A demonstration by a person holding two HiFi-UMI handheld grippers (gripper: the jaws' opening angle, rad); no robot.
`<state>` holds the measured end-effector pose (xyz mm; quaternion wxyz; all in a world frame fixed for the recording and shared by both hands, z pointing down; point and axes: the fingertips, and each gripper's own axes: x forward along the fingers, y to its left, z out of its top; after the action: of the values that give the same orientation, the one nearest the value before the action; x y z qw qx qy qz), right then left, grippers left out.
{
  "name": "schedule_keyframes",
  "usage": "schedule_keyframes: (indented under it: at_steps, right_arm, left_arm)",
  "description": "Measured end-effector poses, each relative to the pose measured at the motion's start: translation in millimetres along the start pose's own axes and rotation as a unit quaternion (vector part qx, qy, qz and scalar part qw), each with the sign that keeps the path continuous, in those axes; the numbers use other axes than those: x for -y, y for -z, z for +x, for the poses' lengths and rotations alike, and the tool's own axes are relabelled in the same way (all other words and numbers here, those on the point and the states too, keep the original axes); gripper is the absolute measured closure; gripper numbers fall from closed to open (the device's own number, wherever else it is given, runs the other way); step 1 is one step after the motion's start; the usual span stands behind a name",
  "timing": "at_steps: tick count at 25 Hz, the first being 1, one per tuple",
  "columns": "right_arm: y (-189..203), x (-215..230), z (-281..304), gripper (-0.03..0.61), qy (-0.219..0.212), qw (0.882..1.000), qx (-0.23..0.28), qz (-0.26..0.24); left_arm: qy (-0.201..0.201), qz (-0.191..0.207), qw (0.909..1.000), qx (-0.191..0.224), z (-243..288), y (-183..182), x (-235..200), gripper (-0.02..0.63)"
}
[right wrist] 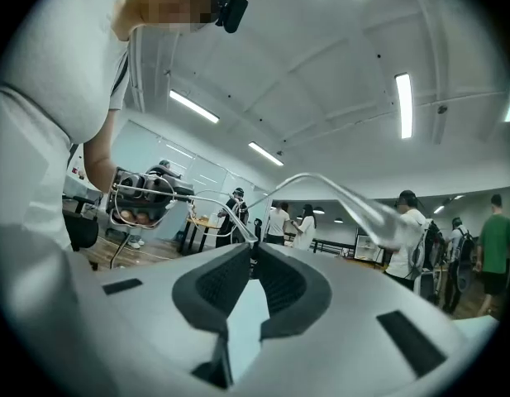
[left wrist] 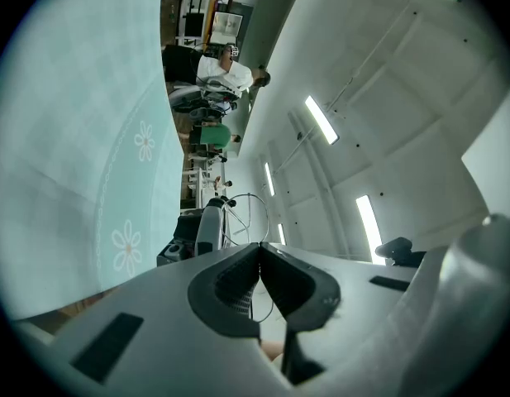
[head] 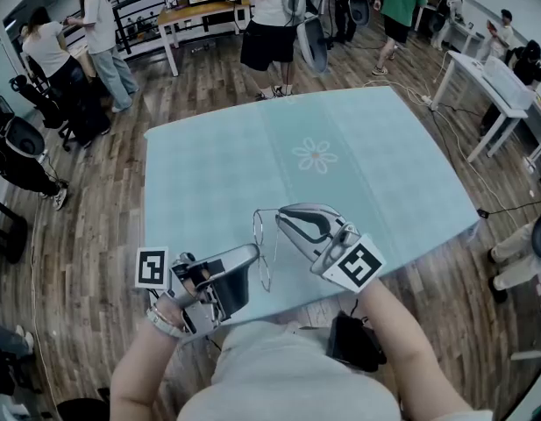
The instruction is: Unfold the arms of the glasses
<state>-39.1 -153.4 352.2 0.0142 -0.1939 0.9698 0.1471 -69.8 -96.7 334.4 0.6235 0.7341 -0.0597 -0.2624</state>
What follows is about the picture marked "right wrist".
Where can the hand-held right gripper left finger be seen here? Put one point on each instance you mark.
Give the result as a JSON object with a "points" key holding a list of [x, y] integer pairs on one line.
{"points": [[155, 312]]}

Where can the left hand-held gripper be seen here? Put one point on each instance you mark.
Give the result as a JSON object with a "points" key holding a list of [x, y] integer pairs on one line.
{"points": [[130, 192]]}

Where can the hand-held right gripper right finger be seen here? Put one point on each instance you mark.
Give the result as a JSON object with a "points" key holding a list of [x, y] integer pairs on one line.
{"points": [[354, 288]]}

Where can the thin wire-frame eyeglasses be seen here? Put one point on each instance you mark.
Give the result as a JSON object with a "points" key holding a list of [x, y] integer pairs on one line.
{"points": [[354, 201]]}

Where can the person's left forearm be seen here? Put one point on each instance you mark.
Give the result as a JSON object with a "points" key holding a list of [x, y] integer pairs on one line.
{"points": [[97, 159]]}

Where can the person's left hand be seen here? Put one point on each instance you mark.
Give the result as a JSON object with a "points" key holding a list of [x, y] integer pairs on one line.
{"points": [[139, 217]]}

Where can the white display cabinet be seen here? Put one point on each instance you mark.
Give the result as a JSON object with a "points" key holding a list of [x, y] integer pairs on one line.
{"points": [[368, 246]]}

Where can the wooden desk dark legs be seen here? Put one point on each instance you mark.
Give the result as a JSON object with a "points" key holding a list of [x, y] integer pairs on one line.
{"points": [[201, 221]]}

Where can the grey oval backpack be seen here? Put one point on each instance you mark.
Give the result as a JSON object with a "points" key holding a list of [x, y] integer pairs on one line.
{"points": [[422, 254]]}

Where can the black office chair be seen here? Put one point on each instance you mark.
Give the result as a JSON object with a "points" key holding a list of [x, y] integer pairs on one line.
{"points": [[81, 230]]}

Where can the person's grey shirt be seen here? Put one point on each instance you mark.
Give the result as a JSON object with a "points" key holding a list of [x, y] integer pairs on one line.
{"points": [[52, 77]]}

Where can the person's head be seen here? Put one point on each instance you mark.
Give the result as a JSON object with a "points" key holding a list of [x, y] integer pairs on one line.
{"points": [[172, 2]]}

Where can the black head-mounted camera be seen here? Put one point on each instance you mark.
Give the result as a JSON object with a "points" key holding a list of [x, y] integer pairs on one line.
{"points": [[234, 11]]}

